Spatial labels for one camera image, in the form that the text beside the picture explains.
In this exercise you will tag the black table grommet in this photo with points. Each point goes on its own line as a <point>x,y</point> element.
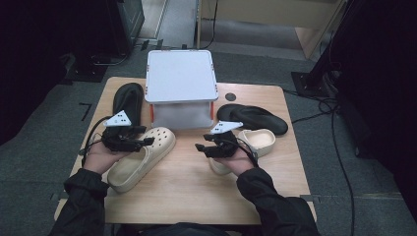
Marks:
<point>230,97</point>

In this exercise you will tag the black flat stand base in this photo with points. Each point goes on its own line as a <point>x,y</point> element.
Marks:
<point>87,70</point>

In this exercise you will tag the black cabinet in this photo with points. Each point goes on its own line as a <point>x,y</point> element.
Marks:
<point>126,26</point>

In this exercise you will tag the white storage box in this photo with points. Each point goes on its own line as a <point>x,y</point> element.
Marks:
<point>180,75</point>

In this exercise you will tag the cream clog shoe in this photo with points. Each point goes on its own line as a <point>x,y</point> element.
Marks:
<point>137,167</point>
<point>260,139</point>

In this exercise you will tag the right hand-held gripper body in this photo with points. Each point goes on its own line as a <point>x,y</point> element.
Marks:
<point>224,144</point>

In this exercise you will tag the black floor bracket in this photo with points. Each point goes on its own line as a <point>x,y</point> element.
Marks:
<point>144,45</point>

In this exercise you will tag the black stand with base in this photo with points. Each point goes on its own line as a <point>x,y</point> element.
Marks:
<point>311,83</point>

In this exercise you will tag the black slipper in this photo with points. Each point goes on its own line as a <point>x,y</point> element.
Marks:
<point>129,98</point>
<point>259,119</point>

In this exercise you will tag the person's left hand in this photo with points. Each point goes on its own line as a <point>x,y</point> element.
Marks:
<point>100,159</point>

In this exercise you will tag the person's right hand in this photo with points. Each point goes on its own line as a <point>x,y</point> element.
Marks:
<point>237,164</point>

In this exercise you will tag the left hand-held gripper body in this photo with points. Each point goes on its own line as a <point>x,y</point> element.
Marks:
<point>119,139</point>

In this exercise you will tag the person's torso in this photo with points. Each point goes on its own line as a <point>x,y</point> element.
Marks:
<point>183,230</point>

